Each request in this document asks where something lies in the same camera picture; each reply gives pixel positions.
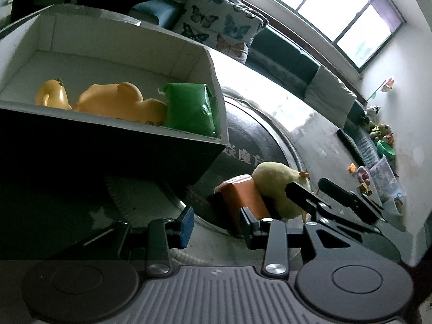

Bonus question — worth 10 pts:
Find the pale yellow plush chick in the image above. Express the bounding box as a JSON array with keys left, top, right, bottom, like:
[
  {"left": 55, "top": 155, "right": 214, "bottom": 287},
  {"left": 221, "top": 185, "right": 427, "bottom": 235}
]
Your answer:
[{"left": 251, "top": 162, "right": 312, "bottom": 222}]

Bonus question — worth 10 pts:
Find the green snack packet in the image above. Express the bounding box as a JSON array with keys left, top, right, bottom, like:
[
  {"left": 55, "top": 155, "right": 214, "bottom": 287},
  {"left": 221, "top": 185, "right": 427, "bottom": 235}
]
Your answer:
[{"left": 158, "top": 83, "right": 217, "bottom": 137}]

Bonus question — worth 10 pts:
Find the orange bear figure toy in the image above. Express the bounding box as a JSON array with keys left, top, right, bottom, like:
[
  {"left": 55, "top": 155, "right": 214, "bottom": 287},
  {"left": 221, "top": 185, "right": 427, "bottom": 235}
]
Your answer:
[{"left": 74, "top": 82, "right": 167, "bottom": 126}]

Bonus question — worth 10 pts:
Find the yellow rubber duck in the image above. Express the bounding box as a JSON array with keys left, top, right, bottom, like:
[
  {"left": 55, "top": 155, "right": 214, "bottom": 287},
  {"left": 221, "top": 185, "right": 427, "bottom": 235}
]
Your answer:
[{"left": 35, "top": 78, "right": 72, "bottom": 110}]

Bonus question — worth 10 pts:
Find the clear plastic storage box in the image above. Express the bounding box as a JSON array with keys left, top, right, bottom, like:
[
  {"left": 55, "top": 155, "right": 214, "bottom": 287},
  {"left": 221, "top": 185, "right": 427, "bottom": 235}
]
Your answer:
[{"left": 369, "top": 156, "right": 406, "bottom": 203}]

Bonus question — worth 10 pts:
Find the small orange item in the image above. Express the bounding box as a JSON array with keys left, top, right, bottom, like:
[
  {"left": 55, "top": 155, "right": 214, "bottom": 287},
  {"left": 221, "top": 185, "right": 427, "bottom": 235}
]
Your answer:
[{"left": 348, "top": 163, "right": 357, "bottom": 173}]

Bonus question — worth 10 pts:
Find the green plastic bowl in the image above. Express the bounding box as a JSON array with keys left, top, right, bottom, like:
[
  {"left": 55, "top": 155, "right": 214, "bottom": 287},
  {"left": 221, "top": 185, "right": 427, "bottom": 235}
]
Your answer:
[{"left": 376, "top": 140, "right": 395, "bottom": 160}]

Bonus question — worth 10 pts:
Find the pile of small toys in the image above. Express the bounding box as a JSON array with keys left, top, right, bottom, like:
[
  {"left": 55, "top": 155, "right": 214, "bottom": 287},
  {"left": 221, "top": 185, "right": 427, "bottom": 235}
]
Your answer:
[{"left": 365, "top": 104, "right": 395, "bottom": 145}]

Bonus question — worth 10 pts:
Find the grey sofa cushion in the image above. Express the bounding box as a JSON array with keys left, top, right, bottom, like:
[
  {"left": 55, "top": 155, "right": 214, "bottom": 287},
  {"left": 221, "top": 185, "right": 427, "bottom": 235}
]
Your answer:
[{"left": 304, "top": 65, "right": 357, "bottom": 128}]

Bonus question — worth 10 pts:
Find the teal sofa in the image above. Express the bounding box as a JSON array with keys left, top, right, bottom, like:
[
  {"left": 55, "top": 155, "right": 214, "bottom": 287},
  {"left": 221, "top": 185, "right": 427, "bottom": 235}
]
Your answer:
[{"left": 130, "top": 0, "right": 380, "bottom": 168}]

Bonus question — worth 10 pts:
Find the white cardboard box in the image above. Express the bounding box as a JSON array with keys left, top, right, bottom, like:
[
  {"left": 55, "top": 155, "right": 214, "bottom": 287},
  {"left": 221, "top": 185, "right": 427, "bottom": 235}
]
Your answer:
[{"left": 1, "top": 4, "right": 228, "bottom": 184}]

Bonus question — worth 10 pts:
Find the window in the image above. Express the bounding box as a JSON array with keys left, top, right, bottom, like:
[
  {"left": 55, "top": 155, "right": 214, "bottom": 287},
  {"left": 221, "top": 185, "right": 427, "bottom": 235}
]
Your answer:
[{"left": 247, "top": 0, "right": 404, "bottom": 72}]

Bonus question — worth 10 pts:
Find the butterfly print pillow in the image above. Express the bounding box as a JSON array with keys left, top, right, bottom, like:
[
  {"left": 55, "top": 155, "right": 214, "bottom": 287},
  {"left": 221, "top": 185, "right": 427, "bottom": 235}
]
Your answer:
[{"left": 173, "top": 0, "right": 269, "bottom": 64}]

